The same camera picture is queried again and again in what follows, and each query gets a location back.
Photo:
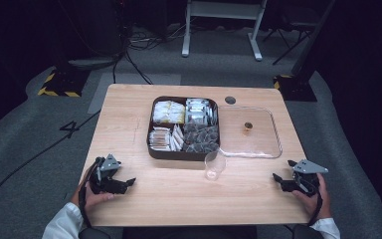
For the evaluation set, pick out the white desk frame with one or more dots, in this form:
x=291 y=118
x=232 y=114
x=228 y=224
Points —
x=224 y=10

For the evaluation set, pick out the row of brown stick packets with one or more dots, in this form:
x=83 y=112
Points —
x=159 y=139

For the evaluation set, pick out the person's right hand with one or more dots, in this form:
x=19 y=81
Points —
x=316 y=205

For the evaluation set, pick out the pile of silver packets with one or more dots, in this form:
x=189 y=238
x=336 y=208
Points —
x=199 y=111

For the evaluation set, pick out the clear lid with wooden knob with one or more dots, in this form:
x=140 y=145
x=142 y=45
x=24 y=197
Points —
x=260 y=136

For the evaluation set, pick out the person's left hand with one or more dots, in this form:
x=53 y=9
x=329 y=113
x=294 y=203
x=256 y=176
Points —
x=89 y=199

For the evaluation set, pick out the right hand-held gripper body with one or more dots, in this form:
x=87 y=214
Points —
x=306 y=181

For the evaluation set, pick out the clear glass cup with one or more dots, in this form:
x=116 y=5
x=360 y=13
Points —
x=215 y=166

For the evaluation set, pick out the person's dark lap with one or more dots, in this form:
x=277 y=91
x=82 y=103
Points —
x=189 y=232

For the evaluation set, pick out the row of white paper packets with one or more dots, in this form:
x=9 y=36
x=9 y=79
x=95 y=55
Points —
x=177 y=137

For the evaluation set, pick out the pile of dark tea bags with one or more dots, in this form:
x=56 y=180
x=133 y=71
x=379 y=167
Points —
x=201 y=137

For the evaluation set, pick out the black yellow striped stand base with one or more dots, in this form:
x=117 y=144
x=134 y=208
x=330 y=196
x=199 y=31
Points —
x=295 y=88
x=64 y=84

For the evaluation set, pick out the pile of yellow white packets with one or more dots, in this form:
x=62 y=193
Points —
x=167 y=112

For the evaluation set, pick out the dark brown compartment box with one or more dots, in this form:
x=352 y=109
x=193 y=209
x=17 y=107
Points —
x=182 y=156

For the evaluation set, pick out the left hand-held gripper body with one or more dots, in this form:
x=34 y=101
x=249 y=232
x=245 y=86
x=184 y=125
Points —
x=103 y=179

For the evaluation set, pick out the dark metal stand post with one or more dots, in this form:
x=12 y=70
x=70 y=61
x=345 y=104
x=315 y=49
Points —
x=313 y=36

